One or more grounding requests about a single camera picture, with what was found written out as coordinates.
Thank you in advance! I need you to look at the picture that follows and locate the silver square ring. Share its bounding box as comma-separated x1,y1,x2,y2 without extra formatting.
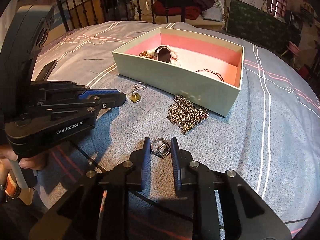
150,138,172,159

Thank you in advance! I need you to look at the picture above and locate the silver chunky chain necklace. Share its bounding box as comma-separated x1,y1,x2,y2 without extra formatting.
166,94,210,136

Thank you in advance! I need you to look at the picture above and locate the person's left hand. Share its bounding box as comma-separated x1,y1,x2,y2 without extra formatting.
0,145,48,170

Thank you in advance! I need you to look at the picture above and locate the gold tag keyring charm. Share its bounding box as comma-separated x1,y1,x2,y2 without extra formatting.
130,82,148,103

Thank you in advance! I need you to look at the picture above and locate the black smartphone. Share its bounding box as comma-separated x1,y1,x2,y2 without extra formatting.
35,60,57,81

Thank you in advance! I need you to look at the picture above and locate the mint green pink-lined box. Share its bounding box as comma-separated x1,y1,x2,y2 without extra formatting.
112,28,245,116

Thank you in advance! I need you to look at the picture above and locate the blue grey striped bedsheet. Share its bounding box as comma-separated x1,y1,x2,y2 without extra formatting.
34,21,319,239

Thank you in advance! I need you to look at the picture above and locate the white wicker swing chair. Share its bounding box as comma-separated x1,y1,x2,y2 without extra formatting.
133,0,224,31

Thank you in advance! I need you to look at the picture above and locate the green patterned cloth table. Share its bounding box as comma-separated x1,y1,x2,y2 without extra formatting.
224,0,301,53

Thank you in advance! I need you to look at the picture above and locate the pink stool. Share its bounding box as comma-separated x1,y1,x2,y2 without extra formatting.
281,41,300,66

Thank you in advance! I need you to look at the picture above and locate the pink leather strap watch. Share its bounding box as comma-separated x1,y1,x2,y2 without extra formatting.
139,45,178,63

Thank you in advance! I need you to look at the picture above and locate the rose gold bangle bracelet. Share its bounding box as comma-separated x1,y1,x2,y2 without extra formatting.
195,68,225,82

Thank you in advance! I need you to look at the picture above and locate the black iron bed frame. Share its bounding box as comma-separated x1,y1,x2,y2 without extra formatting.
55,0,187,32

